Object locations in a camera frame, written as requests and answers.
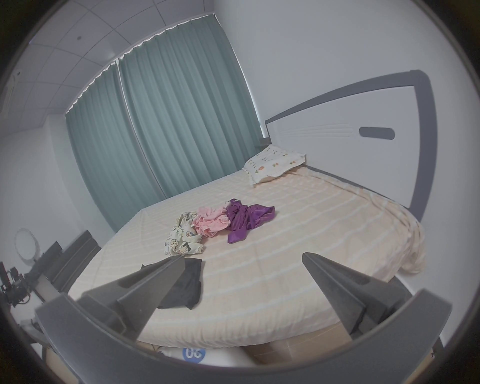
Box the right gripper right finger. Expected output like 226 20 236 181
302 252 410 335

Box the bed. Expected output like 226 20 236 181
69 69 437 349

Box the pink garment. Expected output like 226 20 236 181
192 205 230 238

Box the black chest of drawers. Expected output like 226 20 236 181
45 230 102 293

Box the white ring light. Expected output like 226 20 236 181
14 227 43 263

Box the black T-shirt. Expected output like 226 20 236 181
140 258 203 310

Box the white printed pillow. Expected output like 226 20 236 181
242 145 307 185

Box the blue-green curtain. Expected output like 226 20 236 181
65 62 166 233
118 13 264 200

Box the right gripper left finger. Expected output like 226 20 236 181
80 256 187 334

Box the purple garment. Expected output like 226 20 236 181
225 199 276 244

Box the white printed pyjama garment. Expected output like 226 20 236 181
163 212 207 258

